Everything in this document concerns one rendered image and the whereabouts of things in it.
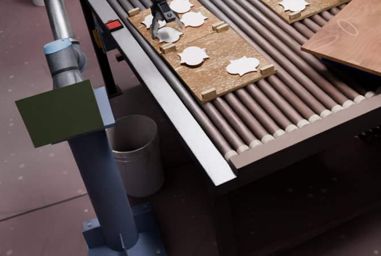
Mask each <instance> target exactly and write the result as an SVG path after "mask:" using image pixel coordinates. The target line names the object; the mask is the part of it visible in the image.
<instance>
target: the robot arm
mask: <svg viewBox="0 0 381 256"><path fill-rule="evenodd" d="M153 1H154V2H153V5H151V6H150V10H151V14H152V16H153V19H152V24H150V30H151V37H152V39H153V40H154V39H155V38H156V34H157V30H158V28H159V27H160V24H159V23H158V21H159V20H160V21H162V22H163V21H164V20H165V22H166V23H170V22H176V24H177V25H179V27H180V28H181V29H182V28H183V25H182V23H181V20H180V18H179V16H178V14H177V12H175V11H174V10H173V9H171V8H170V6H169V4H168V3H167V1H166V0H153ZM44 5H45V8H46V12H47V15H48V19H49V22H50V26H51V29H52V33H53V37H54V41H53V42H50V43H48V44H46V45H45V46H44V48H43V49H44V54H45V57H46V60H47V63H48V66H49V69H50V73H51V76H52V79H53V89H57V88H60V87H64V86H68V85H70V84H74V83H78V82H81V81H84V80H85V78H84V77H83V75H82V74H81V73H82V72H83V71H84V69H85V68H86V64H87V60H86V56H85V55H84V54H83V53H82V50H81V46H80V44H79V41H78V40H76V39H75V38H74V35H73V31H72V28H71V24H70V20H69V17H68V14H67V10H66V6H65V3H64V0H44Z"/></svg>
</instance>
